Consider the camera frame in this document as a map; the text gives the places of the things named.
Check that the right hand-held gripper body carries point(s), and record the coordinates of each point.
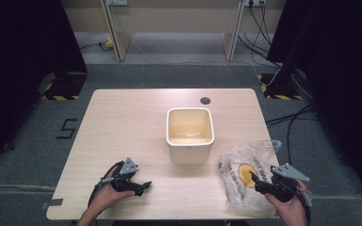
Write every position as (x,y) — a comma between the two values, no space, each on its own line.
(284,188)

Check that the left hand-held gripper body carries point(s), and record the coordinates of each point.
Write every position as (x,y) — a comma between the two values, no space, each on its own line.
(124,183)

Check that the clear plastic bag yellow print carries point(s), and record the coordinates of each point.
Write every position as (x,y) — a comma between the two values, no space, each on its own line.
(232,169)

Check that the cream plastic bin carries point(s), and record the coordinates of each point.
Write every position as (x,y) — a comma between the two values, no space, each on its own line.
(190,153)

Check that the person's left hand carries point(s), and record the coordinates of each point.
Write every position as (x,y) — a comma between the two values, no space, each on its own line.
(106,197)

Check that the person's right hand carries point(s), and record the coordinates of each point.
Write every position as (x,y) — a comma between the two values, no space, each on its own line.
(290,212)

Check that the grey tape corner mark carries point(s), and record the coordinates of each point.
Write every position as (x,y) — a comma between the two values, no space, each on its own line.
(55,202)

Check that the grey round table grommet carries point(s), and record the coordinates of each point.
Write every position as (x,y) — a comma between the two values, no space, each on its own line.
(205,100)

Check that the black stand base striped tape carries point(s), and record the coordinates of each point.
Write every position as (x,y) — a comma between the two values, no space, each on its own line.
(64,86)
(281,88)

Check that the black curtain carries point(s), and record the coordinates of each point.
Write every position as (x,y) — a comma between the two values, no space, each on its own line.
(342,78)
(19,62)

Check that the beige wooden desk leg panel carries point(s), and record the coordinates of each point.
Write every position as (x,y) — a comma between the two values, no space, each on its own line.
(118,37)
(232,37)

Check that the beige wooden desk back panel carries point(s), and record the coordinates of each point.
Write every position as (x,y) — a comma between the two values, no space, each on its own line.
(176,19)

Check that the white wall socket with plugs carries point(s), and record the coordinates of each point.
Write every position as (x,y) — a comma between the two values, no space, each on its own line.
(255,2)

